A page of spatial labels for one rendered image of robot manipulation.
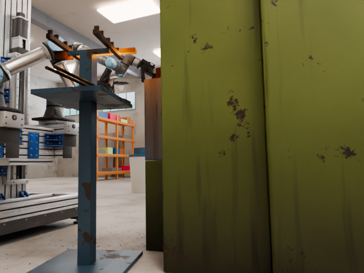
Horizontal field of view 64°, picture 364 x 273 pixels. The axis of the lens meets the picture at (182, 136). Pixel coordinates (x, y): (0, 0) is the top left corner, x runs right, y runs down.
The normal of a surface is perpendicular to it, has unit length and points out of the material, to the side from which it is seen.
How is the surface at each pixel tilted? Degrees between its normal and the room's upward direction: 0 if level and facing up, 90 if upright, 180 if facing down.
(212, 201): 90
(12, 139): 90
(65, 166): 90
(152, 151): 90
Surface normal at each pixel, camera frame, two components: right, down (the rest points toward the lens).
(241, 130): -0.30, -0.08
